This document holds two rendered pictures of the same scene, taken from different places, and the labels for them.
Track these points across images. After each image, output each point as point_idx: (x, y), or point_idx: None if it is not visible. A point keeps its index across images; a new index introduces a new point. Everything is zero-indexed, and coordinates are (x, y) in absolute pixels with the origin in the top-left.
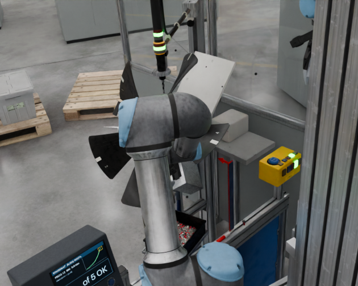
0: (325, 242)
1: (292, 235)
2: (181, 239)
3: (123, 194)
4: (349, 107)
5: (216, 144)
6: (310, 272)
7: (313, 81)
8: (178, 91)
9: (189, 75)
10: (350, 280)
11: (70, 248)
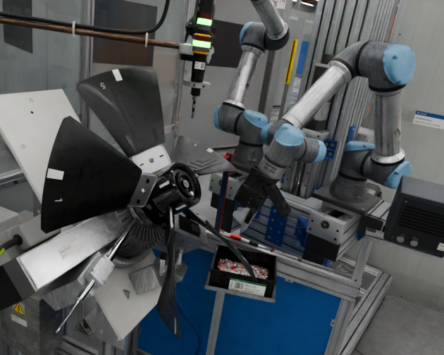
0: (358, 96)
1: (235, 187)
2: (242, 268)
3: (250, 274)
4: (379, 20)
5: (213, 150)
6: (349, 122)
7: (375, 12)
8: (32, 173)
9: (20, 139)
10: (360, 106)
11: (436, 187)
